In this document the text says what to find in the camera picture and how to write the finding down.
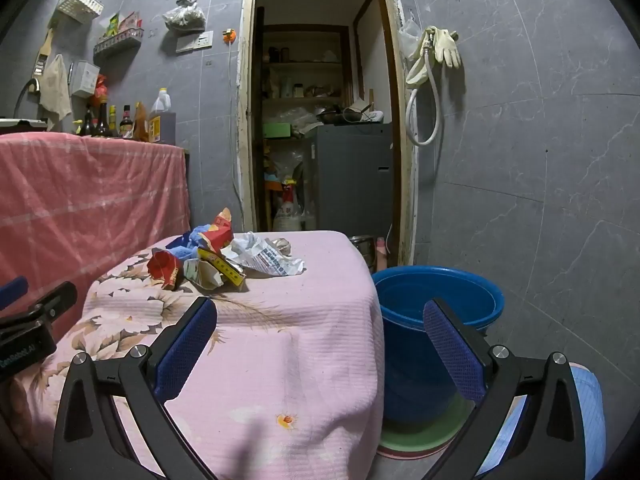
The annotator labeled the large oil jug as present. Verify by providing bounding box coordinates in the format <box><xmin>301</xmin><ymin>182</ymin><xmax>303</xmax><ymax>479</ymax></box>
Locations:
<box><xmin>148</xmin><ymin>88</ymin><xmax>177</xmax><ymax>144</ymax></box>

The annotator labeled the hanging bag with dark contents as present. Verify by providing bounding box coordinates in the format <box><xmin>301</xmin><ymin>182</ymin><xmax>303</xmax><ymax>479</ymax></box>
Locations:
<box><xmin>162</xmin><ymin>0</ymin><xmax>207</xmax><ymax>31</ymax></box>

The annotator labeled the grey washing machine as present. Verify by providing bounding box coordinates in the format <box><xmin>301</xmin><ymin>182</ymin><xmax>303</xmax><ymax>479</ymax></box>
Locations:
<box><xmin>306</xmin><ymin>122</ymin><xmax>393</xmax><ymax>233</ymax></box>

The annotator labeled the pink checked cloth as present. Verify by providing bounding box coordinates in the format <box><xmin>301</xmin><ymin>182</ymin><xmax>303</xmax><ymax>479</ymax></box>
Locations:
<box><xmin>0</xmin><ymin>131</ymin><xmax>192</xmax><ymax>341</ymax></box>

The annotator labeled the wooden handled brush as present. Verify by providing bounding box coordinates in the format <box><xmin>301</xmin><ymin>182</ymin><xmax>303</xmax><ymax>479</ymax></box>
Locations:
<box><xmin>32</xmin><ymin>27</ymin><xmax>55</xmax><ymax>81</ymax></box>

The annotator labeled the yellow edged carton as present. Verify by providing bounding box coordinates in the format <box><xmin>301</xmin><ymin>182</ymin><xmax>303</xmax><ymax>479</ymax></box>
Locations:
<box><xmin>197</xmin><ymin>247</ymin><xmax>248</xmax><ymax>293</ymax></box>

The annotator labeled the blue cloth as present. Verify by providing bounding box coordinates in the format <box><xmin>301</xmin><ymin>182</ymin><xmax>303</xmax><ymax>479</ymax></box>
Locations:
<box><xmin>165</xmin><ymin>224</ymin><xmax>211</xmax><ymax>261</ymax></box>

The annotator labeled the wooden door frame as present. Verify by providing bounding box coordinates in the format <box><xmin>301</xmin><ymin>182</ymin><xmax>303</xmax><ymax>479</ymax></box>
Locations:
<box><xmin>235</xmin><ymin>0</ymin><xmax>418</xmax><ymax>267</ymax></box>

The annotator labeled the clear plastic bag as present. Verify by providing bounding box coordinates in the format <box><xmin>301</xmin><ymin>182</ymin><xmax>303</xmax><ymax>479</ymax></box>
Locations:
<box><xmin>400</xmin><ymin>17</ymin><xmax>426</xmax><ymax>61</ymax></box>

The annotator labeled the black curved hose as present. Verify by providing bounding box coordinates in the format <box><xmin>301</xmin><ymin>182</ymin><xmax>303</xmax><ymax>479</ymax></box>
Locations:
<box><xmin>12</xmin><ymin>80</ymin><xmax>42</xmax><ymax>119</ymax></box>

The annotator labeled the black stove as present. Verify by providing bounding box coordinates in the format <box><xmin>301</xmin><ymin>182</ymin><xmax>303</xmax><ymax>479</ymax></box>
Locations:
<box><xmin>0</xmin><ymin>117</ymin><xmax>49</xmax><ymax>134</ymax></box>

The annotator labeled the red and white torn carton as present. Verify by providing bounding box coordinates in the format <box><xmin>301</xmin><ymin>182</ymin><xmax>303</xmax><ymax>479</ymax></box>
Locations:
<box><xmin>197</xmin><ymin>208</ymin><xmax>236</xmax><ymax>256</ymax></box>

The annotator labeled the white hose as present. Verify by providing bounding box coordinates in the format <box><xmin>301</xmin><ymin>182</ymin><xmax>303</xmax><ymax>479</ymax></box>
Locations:
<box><xmin>406</xmin><ymin>27</ymin><xmax>442</xmax><ymax>147</ymax></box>

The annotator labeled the grey wall shelf rack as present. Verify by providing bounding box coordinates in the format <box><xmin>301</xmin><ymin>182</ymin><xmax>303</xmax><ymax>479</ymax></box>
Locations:
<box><xmin>93</xmin><ymin>30</ymin><xmax>143</xmax><ymax>58</ymax></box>

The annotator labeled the wooden shelf unit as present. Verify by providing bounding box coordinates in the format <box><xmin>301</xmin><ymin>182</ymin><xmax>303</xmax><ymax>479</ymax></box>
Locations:
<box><xmin>260</xmin><ymin>25</ymin><xmax>351</xmax><ymax>231</ymax></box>

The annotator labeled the pink floral table cloth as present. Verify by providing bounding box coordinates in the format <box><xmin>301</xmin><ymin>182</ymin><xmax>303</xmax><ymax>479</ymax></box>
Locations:
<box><xmin>17</xmin><ymin>230</ymin><xmax>386</xmax><ymax>480</ymax></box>

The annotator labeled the tall dark sauce bottle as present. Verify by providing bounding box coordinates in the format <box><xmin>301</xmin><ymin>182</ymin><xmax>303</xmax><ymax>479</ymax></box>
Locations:
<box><xmin>95</xmin><ymin>100</ymin><xmax>113</xmax><ymax>138</ymax></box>

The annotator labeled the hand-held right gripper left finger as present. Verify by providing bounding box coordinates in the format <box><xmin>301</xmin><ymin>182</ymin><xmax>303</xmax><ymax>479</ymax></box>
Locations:
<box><xmin>52</xmin><ymin>296</ymin><xmax>218</xmax><ymax>480</ymax></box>

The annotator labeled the orange sauce bottle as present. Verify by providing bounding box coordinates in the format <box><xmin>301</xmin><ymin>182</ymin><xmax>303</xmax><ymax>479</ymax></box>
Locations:
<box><xmin>132</xmin><ymin>101</ymin><xmax>151</xmax><ymax>142</ymax></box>

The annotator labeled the white wall box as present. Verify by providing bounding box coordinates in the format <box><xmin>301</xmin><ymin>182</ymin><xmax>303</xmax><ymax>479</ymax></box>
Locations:
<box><xmin>70</xmin><ymin>60</ymin><xmax>100</xmax><ymax>98</ymax></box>

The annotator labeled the white wall switch panel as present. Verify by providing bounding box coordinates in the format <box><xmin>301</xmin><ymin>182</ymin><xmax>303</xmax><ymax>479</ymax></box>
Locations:
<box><xmin>176</xmin><ymin>30</ymin><xmax>215</xmax><ymax>54</ymax></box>

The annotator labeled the red label plastic bottle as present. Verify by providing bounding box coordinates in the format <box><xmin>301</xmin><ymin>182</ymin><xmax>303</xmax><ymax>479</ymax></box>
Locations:
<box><xmin>273</xmin><ymin>182</ymin><xmax>306</xmax><ymax>232</ymax></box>

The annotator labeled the green and red basin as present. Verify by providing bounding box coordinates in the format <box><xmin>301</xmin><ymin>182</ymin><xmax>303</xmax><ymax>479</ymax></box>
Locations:
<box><xmin>376</xmin><ymin>395</ymin><xmax>476</xmax><ymax>460</ymax></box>

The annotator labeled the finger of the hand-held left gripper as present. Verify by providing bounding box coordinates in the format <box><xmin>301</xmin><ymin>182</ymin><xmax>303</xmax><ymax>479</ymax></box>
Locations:
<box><xmin>0</xmin><ymin>281</ymin><xmax>78</xmax><ymax>341</ymax></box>
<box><xmin>0</xmin><ymin>276</ymin><xmax>28</xmax><ymax>311</ymax></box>

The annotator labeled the cream hanging rag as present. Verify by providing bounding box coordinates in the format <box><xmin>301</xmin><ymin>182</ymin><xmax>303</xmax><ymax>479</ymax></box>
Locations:
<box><xmin>40</xmin><ymin>54</ymin><xmax>73</xmax><ymax>133</ymax></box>

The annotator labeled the white plastic basket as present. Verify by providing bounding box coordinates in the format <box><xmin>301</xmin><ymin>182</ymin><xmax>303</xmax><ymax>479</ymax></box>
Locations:
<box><xmin>56</xmin><ymin>0</ymin><xmax>105</xmax><ymax>24</ymax></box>

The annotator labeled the white printed plastic bag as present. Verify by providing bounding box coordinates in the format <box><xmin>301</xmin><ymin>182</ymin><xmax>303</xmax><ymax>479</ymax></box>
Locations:
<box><xmin>227</xmin><ymin>231</ymin><xmax>307</xmax><ymax>278</ymax></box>

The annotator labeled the steel pot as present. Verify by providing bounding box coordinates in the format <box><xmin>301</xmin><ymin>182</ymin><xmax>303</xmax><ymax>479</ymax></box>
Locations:
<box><xmin>349</xmin><ymin>235</ymin><xmax>376</xmax><ymax>268</ymax></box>

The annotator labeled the white paper carton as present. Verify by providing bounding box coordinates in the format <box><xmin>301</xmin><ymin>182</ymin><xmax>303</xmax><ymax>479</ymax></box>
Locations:
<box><xmin>182</xmin><ymin>257</ymin><xmax>226</xmax><ymax>291</ymax></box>

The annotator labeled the cream rubber glove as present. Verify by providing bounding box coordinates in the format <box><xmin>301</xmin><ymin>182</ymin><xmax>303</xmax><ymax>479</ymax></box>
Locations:
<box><xmin>432</xmin><ymin>25</ymin><xmax>463</xmax><ymax>70</ymax></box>
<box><xmin>406</xmin><ymin>35</ymin><xmax>435</xmax><ymax>86</ymax></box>

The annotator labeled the blue plastic bucket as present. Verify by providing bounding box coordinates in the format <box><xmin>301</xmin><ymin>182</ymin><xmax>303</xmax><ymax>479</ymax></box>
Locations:
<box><xmin>372</xmin><ymin>266</ymin><xmax>505</xmax><ymax>423</ymax></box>

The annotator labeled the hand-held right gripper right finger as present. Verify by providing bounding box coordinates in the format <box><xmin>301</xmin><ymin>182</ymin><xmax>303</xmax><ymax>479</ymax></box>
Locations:
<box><xmin>422</xmin><ymin>298</ymin><xmax>586</xmax><ymax>480</ymax></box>

